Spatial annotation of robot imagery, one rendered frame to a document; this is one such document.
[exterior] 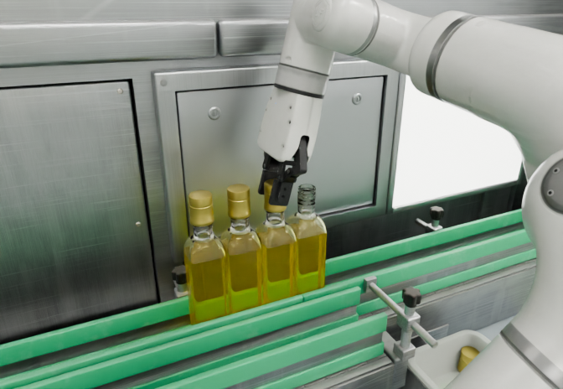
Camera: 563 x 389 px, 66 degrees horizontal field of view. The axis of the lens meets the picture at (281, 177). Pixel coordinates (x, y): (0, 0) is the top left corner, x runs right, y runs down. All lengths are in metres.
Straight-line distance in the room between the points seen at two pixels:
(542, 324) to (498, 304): 0.77
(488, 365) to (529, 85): 0.21
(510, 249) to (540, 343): 0.75
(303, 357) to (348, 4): 0.48
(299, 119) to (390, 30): 0.16
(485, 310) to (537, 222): 0.75
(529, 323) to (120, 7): 0.63
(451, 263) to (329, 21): 0.57
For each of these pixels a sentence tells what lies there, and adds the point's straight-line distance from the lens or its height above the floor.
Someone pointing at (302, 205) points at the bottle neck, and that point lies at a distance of 0.70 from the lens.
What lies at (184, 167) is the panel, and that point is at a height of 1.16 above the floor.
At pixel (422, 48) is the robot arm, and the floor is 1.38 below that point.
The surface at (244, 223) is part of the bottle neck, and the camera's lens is 0.66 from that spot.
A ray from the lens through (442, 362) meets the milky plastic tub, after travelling 0.92.
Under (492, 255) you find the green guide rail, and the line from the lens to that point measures 1.02.
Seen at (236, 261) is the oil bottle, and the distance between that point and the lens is 0.67.
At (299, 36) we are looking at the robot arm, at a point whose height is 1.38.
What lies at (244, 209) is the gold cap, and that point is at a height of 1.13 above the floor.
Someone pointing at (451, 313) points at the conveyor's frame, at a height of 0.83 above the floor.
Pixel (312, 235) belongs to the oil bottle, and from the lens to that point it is 0.71.
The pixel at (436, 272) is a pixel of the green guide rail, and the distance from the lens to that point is 0.92.
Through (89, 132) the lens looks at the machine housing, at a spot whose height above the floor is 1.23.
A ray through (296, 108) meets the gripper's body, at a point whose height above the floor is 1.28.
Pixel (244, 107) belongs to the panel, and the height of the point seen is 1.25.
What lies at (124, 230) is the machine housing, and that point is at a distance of 0.82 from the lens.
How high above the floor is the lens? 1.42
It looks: 22 degrees down
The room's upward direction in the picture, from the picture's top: straight up
